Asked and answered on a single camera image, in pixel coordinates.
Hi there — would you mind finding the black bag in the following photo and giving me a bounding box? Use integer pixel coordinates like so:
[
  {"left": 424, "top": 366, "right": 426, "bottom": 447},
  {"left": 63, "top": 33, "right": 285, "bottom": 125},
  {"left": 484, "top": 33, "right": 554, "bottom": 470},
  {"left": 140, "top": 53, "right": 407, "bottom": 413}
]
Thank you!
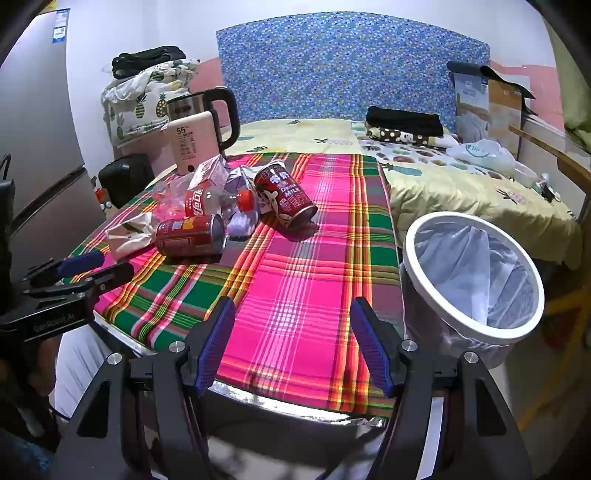
[{"left": 98, "top": 154, "right": 155, "bottom": 209}]

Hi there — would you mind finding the small green bottle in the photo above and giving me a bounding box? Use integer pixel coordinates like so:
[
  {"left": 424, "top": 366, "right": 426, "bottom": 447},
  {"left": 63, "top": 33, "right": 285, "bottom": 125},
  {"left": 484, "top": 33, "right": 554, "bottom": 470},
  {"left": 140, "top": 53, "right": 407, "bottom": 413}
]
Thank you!
[{"left": 531, "top": 173, "right": 561, "bottom": 201}]

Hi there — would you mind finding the clear plastic wrapper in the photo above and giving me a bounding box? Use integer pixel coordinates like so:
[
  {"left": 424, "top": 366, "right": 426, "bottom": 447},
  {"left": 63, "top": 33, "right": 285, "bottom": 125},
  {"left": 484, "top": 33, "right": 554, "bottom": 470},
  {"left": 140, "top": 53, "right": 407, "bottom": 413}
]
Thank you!
[{"left": 151, "top": 176, "right": 190, "bottom": 222}]

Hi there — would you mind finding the bed with yellow sheet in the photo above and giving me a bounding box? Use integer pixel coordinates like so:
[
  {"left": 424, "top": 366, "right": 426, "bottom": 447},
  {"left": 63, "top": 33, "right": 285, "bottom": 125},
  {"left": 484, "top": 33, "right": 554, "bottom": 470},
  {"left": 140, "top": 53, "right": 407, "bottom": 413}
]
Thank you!
[{"left": 226, "top": 117, "right": 583, "bottom": 271}]

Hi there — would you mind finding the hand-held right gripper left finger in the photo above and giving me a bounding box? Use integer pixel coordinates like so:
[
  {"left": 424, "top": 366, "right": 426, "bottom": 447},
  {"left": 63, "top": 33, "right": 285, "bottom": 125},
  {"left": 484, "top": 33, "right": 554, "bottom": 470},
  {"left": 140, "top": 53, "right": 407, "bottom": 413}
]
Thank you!
[{"left": 48, "top": 295, "right": 237, "bottom": 480}]

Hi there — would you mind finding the blue floral mattress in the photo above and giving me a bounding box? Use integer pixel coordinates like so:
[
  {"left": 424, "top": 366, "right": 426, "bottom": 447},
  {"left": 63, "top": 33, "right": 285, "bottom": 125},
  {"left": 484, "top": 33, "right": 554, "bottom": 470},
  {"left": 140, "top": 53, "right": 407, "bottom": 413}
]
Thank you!
[{"left": 216, "top": 11, "right": 491, "bottom": 134}]

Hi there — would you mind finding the brown polka dot cloth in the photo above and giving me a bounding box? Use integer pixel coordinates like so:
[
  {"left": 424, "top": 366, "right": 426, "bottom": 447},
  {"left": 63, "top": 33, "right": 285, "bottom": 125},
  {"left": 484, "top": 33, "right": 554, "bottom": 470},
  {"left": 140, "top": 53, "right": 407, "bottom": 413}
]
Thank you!
[{"left": 367, "top": 126, "right": 428, "bottom": 145}]

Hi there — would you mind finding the pink green plaid tablecloth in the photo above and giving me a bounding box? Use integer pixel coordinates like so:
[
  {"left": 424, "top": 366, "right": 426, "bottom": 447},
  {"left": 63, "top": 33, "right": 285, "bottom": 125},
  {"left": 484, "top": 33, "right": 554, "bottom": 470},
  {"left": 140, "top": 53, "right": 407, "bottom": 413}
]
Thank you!
[{"left": 67, "top": 152, "right": 407, "bottom": 418}]

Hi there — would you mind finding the white plastic bag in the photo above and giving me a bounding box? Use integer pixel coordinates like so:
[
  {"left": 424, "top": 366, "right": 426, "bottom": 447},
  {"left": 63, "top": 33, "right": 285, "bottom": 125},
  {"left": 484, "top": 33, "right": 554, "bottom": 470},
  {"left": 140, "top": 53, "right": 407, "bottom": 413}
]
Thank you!
[{"left": 447, "top": 138, "right": 518, "bottom": 174}]

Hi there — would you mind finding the pineapple print bedding bundle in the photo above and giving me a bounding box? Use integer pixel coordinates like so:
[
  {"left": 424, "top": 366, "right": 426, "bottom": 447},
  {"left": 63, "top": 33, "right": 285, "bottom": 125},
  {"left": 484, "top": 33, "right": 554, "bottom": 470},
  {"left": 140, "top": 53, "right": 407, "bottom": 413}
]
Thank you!
[{"left": 102, "top": 58, "right": 201, "bottom": 144}]

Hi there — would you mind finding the purple grape milk carton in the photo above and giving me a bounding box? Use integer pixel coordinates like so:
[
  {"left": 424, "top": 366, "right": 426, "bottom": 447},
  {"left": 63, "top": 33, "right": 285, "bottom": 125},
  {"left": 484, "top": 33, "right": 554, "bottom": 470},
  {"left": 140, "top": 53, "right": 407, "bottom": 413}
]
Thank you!
[{"left": 227, "top": 165, "right": 257, "bottom": 192}]

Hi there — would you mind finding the clear plastic bottle red label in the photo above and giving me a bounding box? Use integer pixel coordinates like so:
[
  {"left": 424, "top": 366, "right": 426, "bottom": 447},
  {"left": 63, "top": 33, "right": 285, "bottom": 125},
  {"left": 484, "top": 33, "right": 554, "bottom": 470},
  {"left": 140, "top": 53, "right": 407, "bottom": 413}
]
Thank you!
[{"left": 182, "top": 185, "right": 256, "bottom": 219}]

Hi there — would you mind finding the red milk drink can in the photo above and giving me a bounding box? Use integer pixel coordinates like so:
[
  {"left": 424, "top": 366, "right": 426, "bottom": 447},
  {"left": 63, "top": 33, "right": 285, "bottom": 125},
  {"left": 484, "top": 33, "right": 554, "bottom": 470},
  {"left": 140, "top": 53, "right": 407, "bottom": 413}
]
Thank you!
[{"left": 253, "top": 165, "right": 319, "bottom": 230}]

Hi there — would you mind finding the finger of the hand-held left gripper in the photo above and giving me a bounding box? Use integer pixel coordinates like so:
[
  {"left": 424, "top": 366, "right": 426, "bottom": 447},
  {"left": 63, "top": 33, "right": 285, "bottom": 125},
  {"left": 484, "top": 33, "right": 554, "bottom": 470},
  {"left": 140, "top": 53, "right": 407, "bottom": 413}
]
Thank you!
[
  {"left": 23, "top": 251, "right": 106, "bottom": 289},
  {"left": 25, "top": 262, "right": 136, "bottom": 301}
]

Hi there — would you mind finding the brown cardboard box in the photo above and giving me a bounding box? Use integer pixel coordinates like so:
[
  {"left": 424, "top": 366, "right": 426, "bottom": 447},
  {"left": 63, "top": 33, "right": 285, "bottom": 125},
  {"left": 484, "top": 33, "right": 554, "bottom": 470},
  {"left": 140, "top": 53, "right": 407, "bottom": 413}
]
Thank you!
[{"left": 487, "top": 78, "right": 536, "bottom": 148}]

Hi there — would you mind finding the blue white printed box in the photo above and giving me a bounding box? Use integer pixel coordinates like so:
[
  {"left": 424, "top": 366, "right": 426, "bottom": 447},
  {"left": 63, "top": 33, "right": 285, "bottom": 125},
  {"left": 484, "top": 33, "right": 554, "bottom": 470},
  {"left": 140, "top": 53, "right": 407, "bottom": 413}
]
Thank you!
[{"left": 455, "top": 71, "right": 490, "bottom": 144}]

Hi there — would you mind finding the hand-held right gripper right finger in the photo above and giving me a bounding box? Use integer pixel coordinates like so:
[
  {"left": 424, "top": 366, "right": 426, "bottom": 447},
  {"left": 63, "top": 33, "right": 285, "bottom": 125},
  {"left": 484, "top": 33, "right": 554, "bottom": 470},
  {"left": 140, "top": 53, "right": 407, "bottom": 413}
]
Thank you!
[{"left": 349, "top": 296, "right": 534, "bottom": 480}]

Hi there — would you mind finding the white bowl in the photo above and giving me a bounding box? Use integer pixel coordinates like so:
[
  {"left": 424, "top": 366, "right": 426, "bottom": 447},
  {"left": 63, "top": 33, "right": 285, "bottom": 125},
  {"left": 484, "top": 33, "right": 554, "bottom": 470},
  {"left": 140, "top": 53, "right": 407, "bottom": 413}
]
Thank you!
[{"left": 510, "top": 162, "right": 539, "bottom": 188}]

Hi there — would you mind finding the black folded clothing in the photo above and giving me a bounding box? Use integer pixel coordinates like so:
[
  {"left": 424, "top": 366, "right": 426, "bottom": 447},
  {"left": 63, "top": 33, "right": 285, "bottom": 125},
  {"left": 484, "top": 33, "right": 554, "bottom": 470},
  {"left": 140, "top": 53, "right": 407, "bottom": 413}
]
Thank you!
[{"left": 366, "top": 106, "right": 445, "bottom": 138}]

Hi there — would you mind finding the white trash bin with liner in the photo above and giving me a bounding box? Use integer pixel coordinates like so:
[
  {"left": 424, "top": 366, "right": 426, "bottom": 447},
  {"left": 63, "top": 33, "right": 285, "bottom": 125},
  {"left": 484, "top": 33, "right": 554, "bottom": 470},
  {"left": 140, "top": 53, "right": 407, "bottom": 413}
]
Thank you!
[{"left": 402, "top": 211, "right": 546, "bottom": 370}]

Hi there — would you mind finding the green cloth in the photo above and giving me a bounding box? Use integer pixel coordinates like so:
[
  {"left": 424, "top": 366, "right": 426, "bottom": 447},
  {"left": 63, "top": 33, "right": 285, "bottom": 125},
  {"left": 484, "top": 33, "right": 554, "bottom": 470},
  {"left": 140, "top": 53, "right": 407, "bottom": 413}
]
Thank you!
[{"left": 549, "top": 28, "right": 591, "bottom": 148}]

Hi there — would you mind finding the cream paper wrapper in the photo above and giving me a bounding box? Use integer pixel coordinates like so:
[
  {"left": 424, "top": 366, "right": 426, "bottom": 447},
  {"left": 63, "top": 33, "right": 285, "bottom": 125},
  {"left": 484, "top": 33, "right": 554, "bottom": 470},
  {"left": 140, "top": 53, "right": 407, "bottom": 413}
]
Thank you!
[{"left": 105, "top": 211, "right": 160, "bottom": 256}]

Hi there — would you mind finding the black clothing bundle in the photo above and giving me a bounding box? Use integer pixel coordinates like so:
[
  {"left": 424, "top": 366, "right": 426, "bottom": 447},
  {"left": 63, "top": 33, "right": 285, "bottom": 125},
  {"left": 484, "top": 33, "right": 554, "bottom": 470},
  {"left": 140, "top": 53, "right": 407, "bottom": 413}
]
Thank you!
[{"left": 112, "top": 46, "right": 186, "bottom": 79}]

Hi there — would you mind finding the white fruit print cloth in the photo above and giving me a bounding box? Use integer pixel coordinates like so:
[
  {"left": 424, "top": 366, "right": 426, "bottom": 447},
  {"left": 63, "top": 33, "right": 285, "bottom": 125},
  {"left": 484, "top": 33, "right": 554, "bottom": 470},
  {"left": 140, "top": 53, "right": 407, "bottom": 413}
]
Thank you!
[{"left": 358, "top": 136, "right": 509, "bottom": 183}]

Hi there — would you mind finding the black cloth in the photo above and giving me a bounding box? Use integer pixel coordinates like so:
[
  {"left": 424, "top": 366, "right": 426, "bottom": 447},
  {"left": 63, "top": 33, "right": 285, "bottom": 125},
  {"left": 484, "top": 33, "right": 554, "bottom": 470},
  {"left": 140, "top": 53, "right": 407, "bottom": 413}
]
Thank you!
[{"left": 447, "top": 60, "right": 536, "bottom": 100}]

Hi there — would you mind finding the red soda can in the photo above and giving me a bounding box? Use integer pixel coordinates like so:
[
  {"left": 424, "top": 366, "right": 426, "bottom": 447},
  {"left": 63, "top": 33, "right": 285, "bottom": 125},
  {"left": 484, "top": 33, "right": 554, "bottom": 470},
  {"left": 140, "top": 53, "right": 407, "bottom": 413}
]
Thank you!
[{"left": 154, "top": 213, "right": 228, "bottom": 258}]

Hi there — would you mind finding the silver refrigerator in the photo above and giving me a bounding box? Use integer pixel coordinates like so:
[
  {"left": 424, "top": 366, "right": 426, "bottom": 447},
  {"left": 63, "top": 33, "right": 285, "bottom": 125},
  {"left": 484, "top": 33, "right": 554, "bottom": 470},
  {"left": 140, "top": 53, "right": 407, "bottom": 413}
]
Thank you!
[{"left": 0, "top": 0, "right": 105, "bottom": 282}]

